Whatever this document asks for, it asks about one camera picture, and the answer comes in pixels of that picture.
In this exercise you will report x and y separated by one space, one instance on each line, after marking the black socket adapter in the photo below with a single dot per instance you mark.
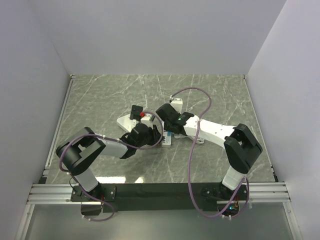
135 113

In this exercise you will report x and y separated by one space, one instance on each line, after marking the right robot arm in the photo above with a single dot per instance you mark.
241 146

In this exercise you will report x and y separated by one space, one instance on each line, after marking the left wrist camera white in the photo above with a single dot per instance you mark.
147 119

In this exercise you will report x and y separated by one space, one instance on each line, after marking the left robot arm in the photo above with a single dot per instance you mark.
78 152

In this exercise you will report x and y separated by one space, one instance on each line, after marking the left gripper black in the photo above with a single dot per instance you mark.
156 135

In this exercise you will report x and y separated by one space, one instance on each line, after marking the black base bar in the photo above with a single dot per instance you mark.
151 197

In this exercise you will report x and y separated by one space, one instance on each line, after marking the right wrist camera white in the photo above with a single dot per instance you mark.
176 103

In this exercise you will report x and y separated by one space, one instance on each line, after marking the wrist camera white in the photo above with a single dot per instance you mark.
176 103
147 119

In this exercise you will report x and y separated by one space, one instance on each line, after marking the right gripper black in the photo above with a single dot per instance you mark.
165 127

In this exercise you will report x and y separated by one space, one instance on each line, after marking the small white power strip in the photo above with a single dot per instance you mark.
126 123

